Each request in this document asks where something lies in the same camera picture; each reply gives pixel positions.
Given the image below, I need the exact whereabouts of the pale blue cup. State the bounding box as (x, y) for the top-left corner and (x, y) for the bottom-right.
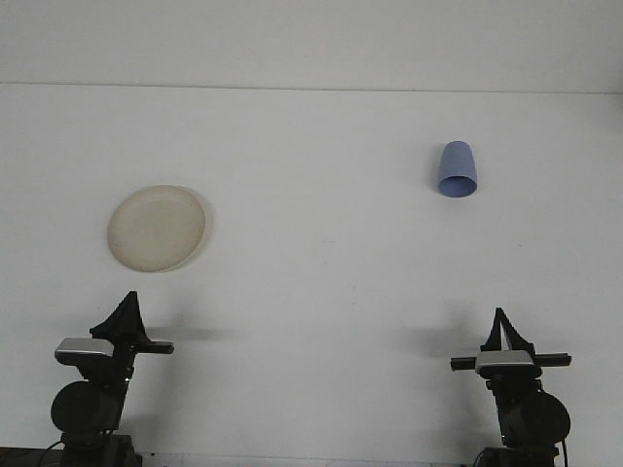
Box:
(436, 140), (479, 199)

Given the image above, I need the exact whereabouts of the pale round plate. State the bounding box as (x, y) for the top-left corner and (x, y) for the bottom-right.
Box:
(106, 183), (214, 274)

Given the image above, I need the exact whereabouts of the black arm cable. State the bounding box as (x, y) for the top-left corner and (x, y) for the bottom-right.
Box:
(41, 439), (67, 467)

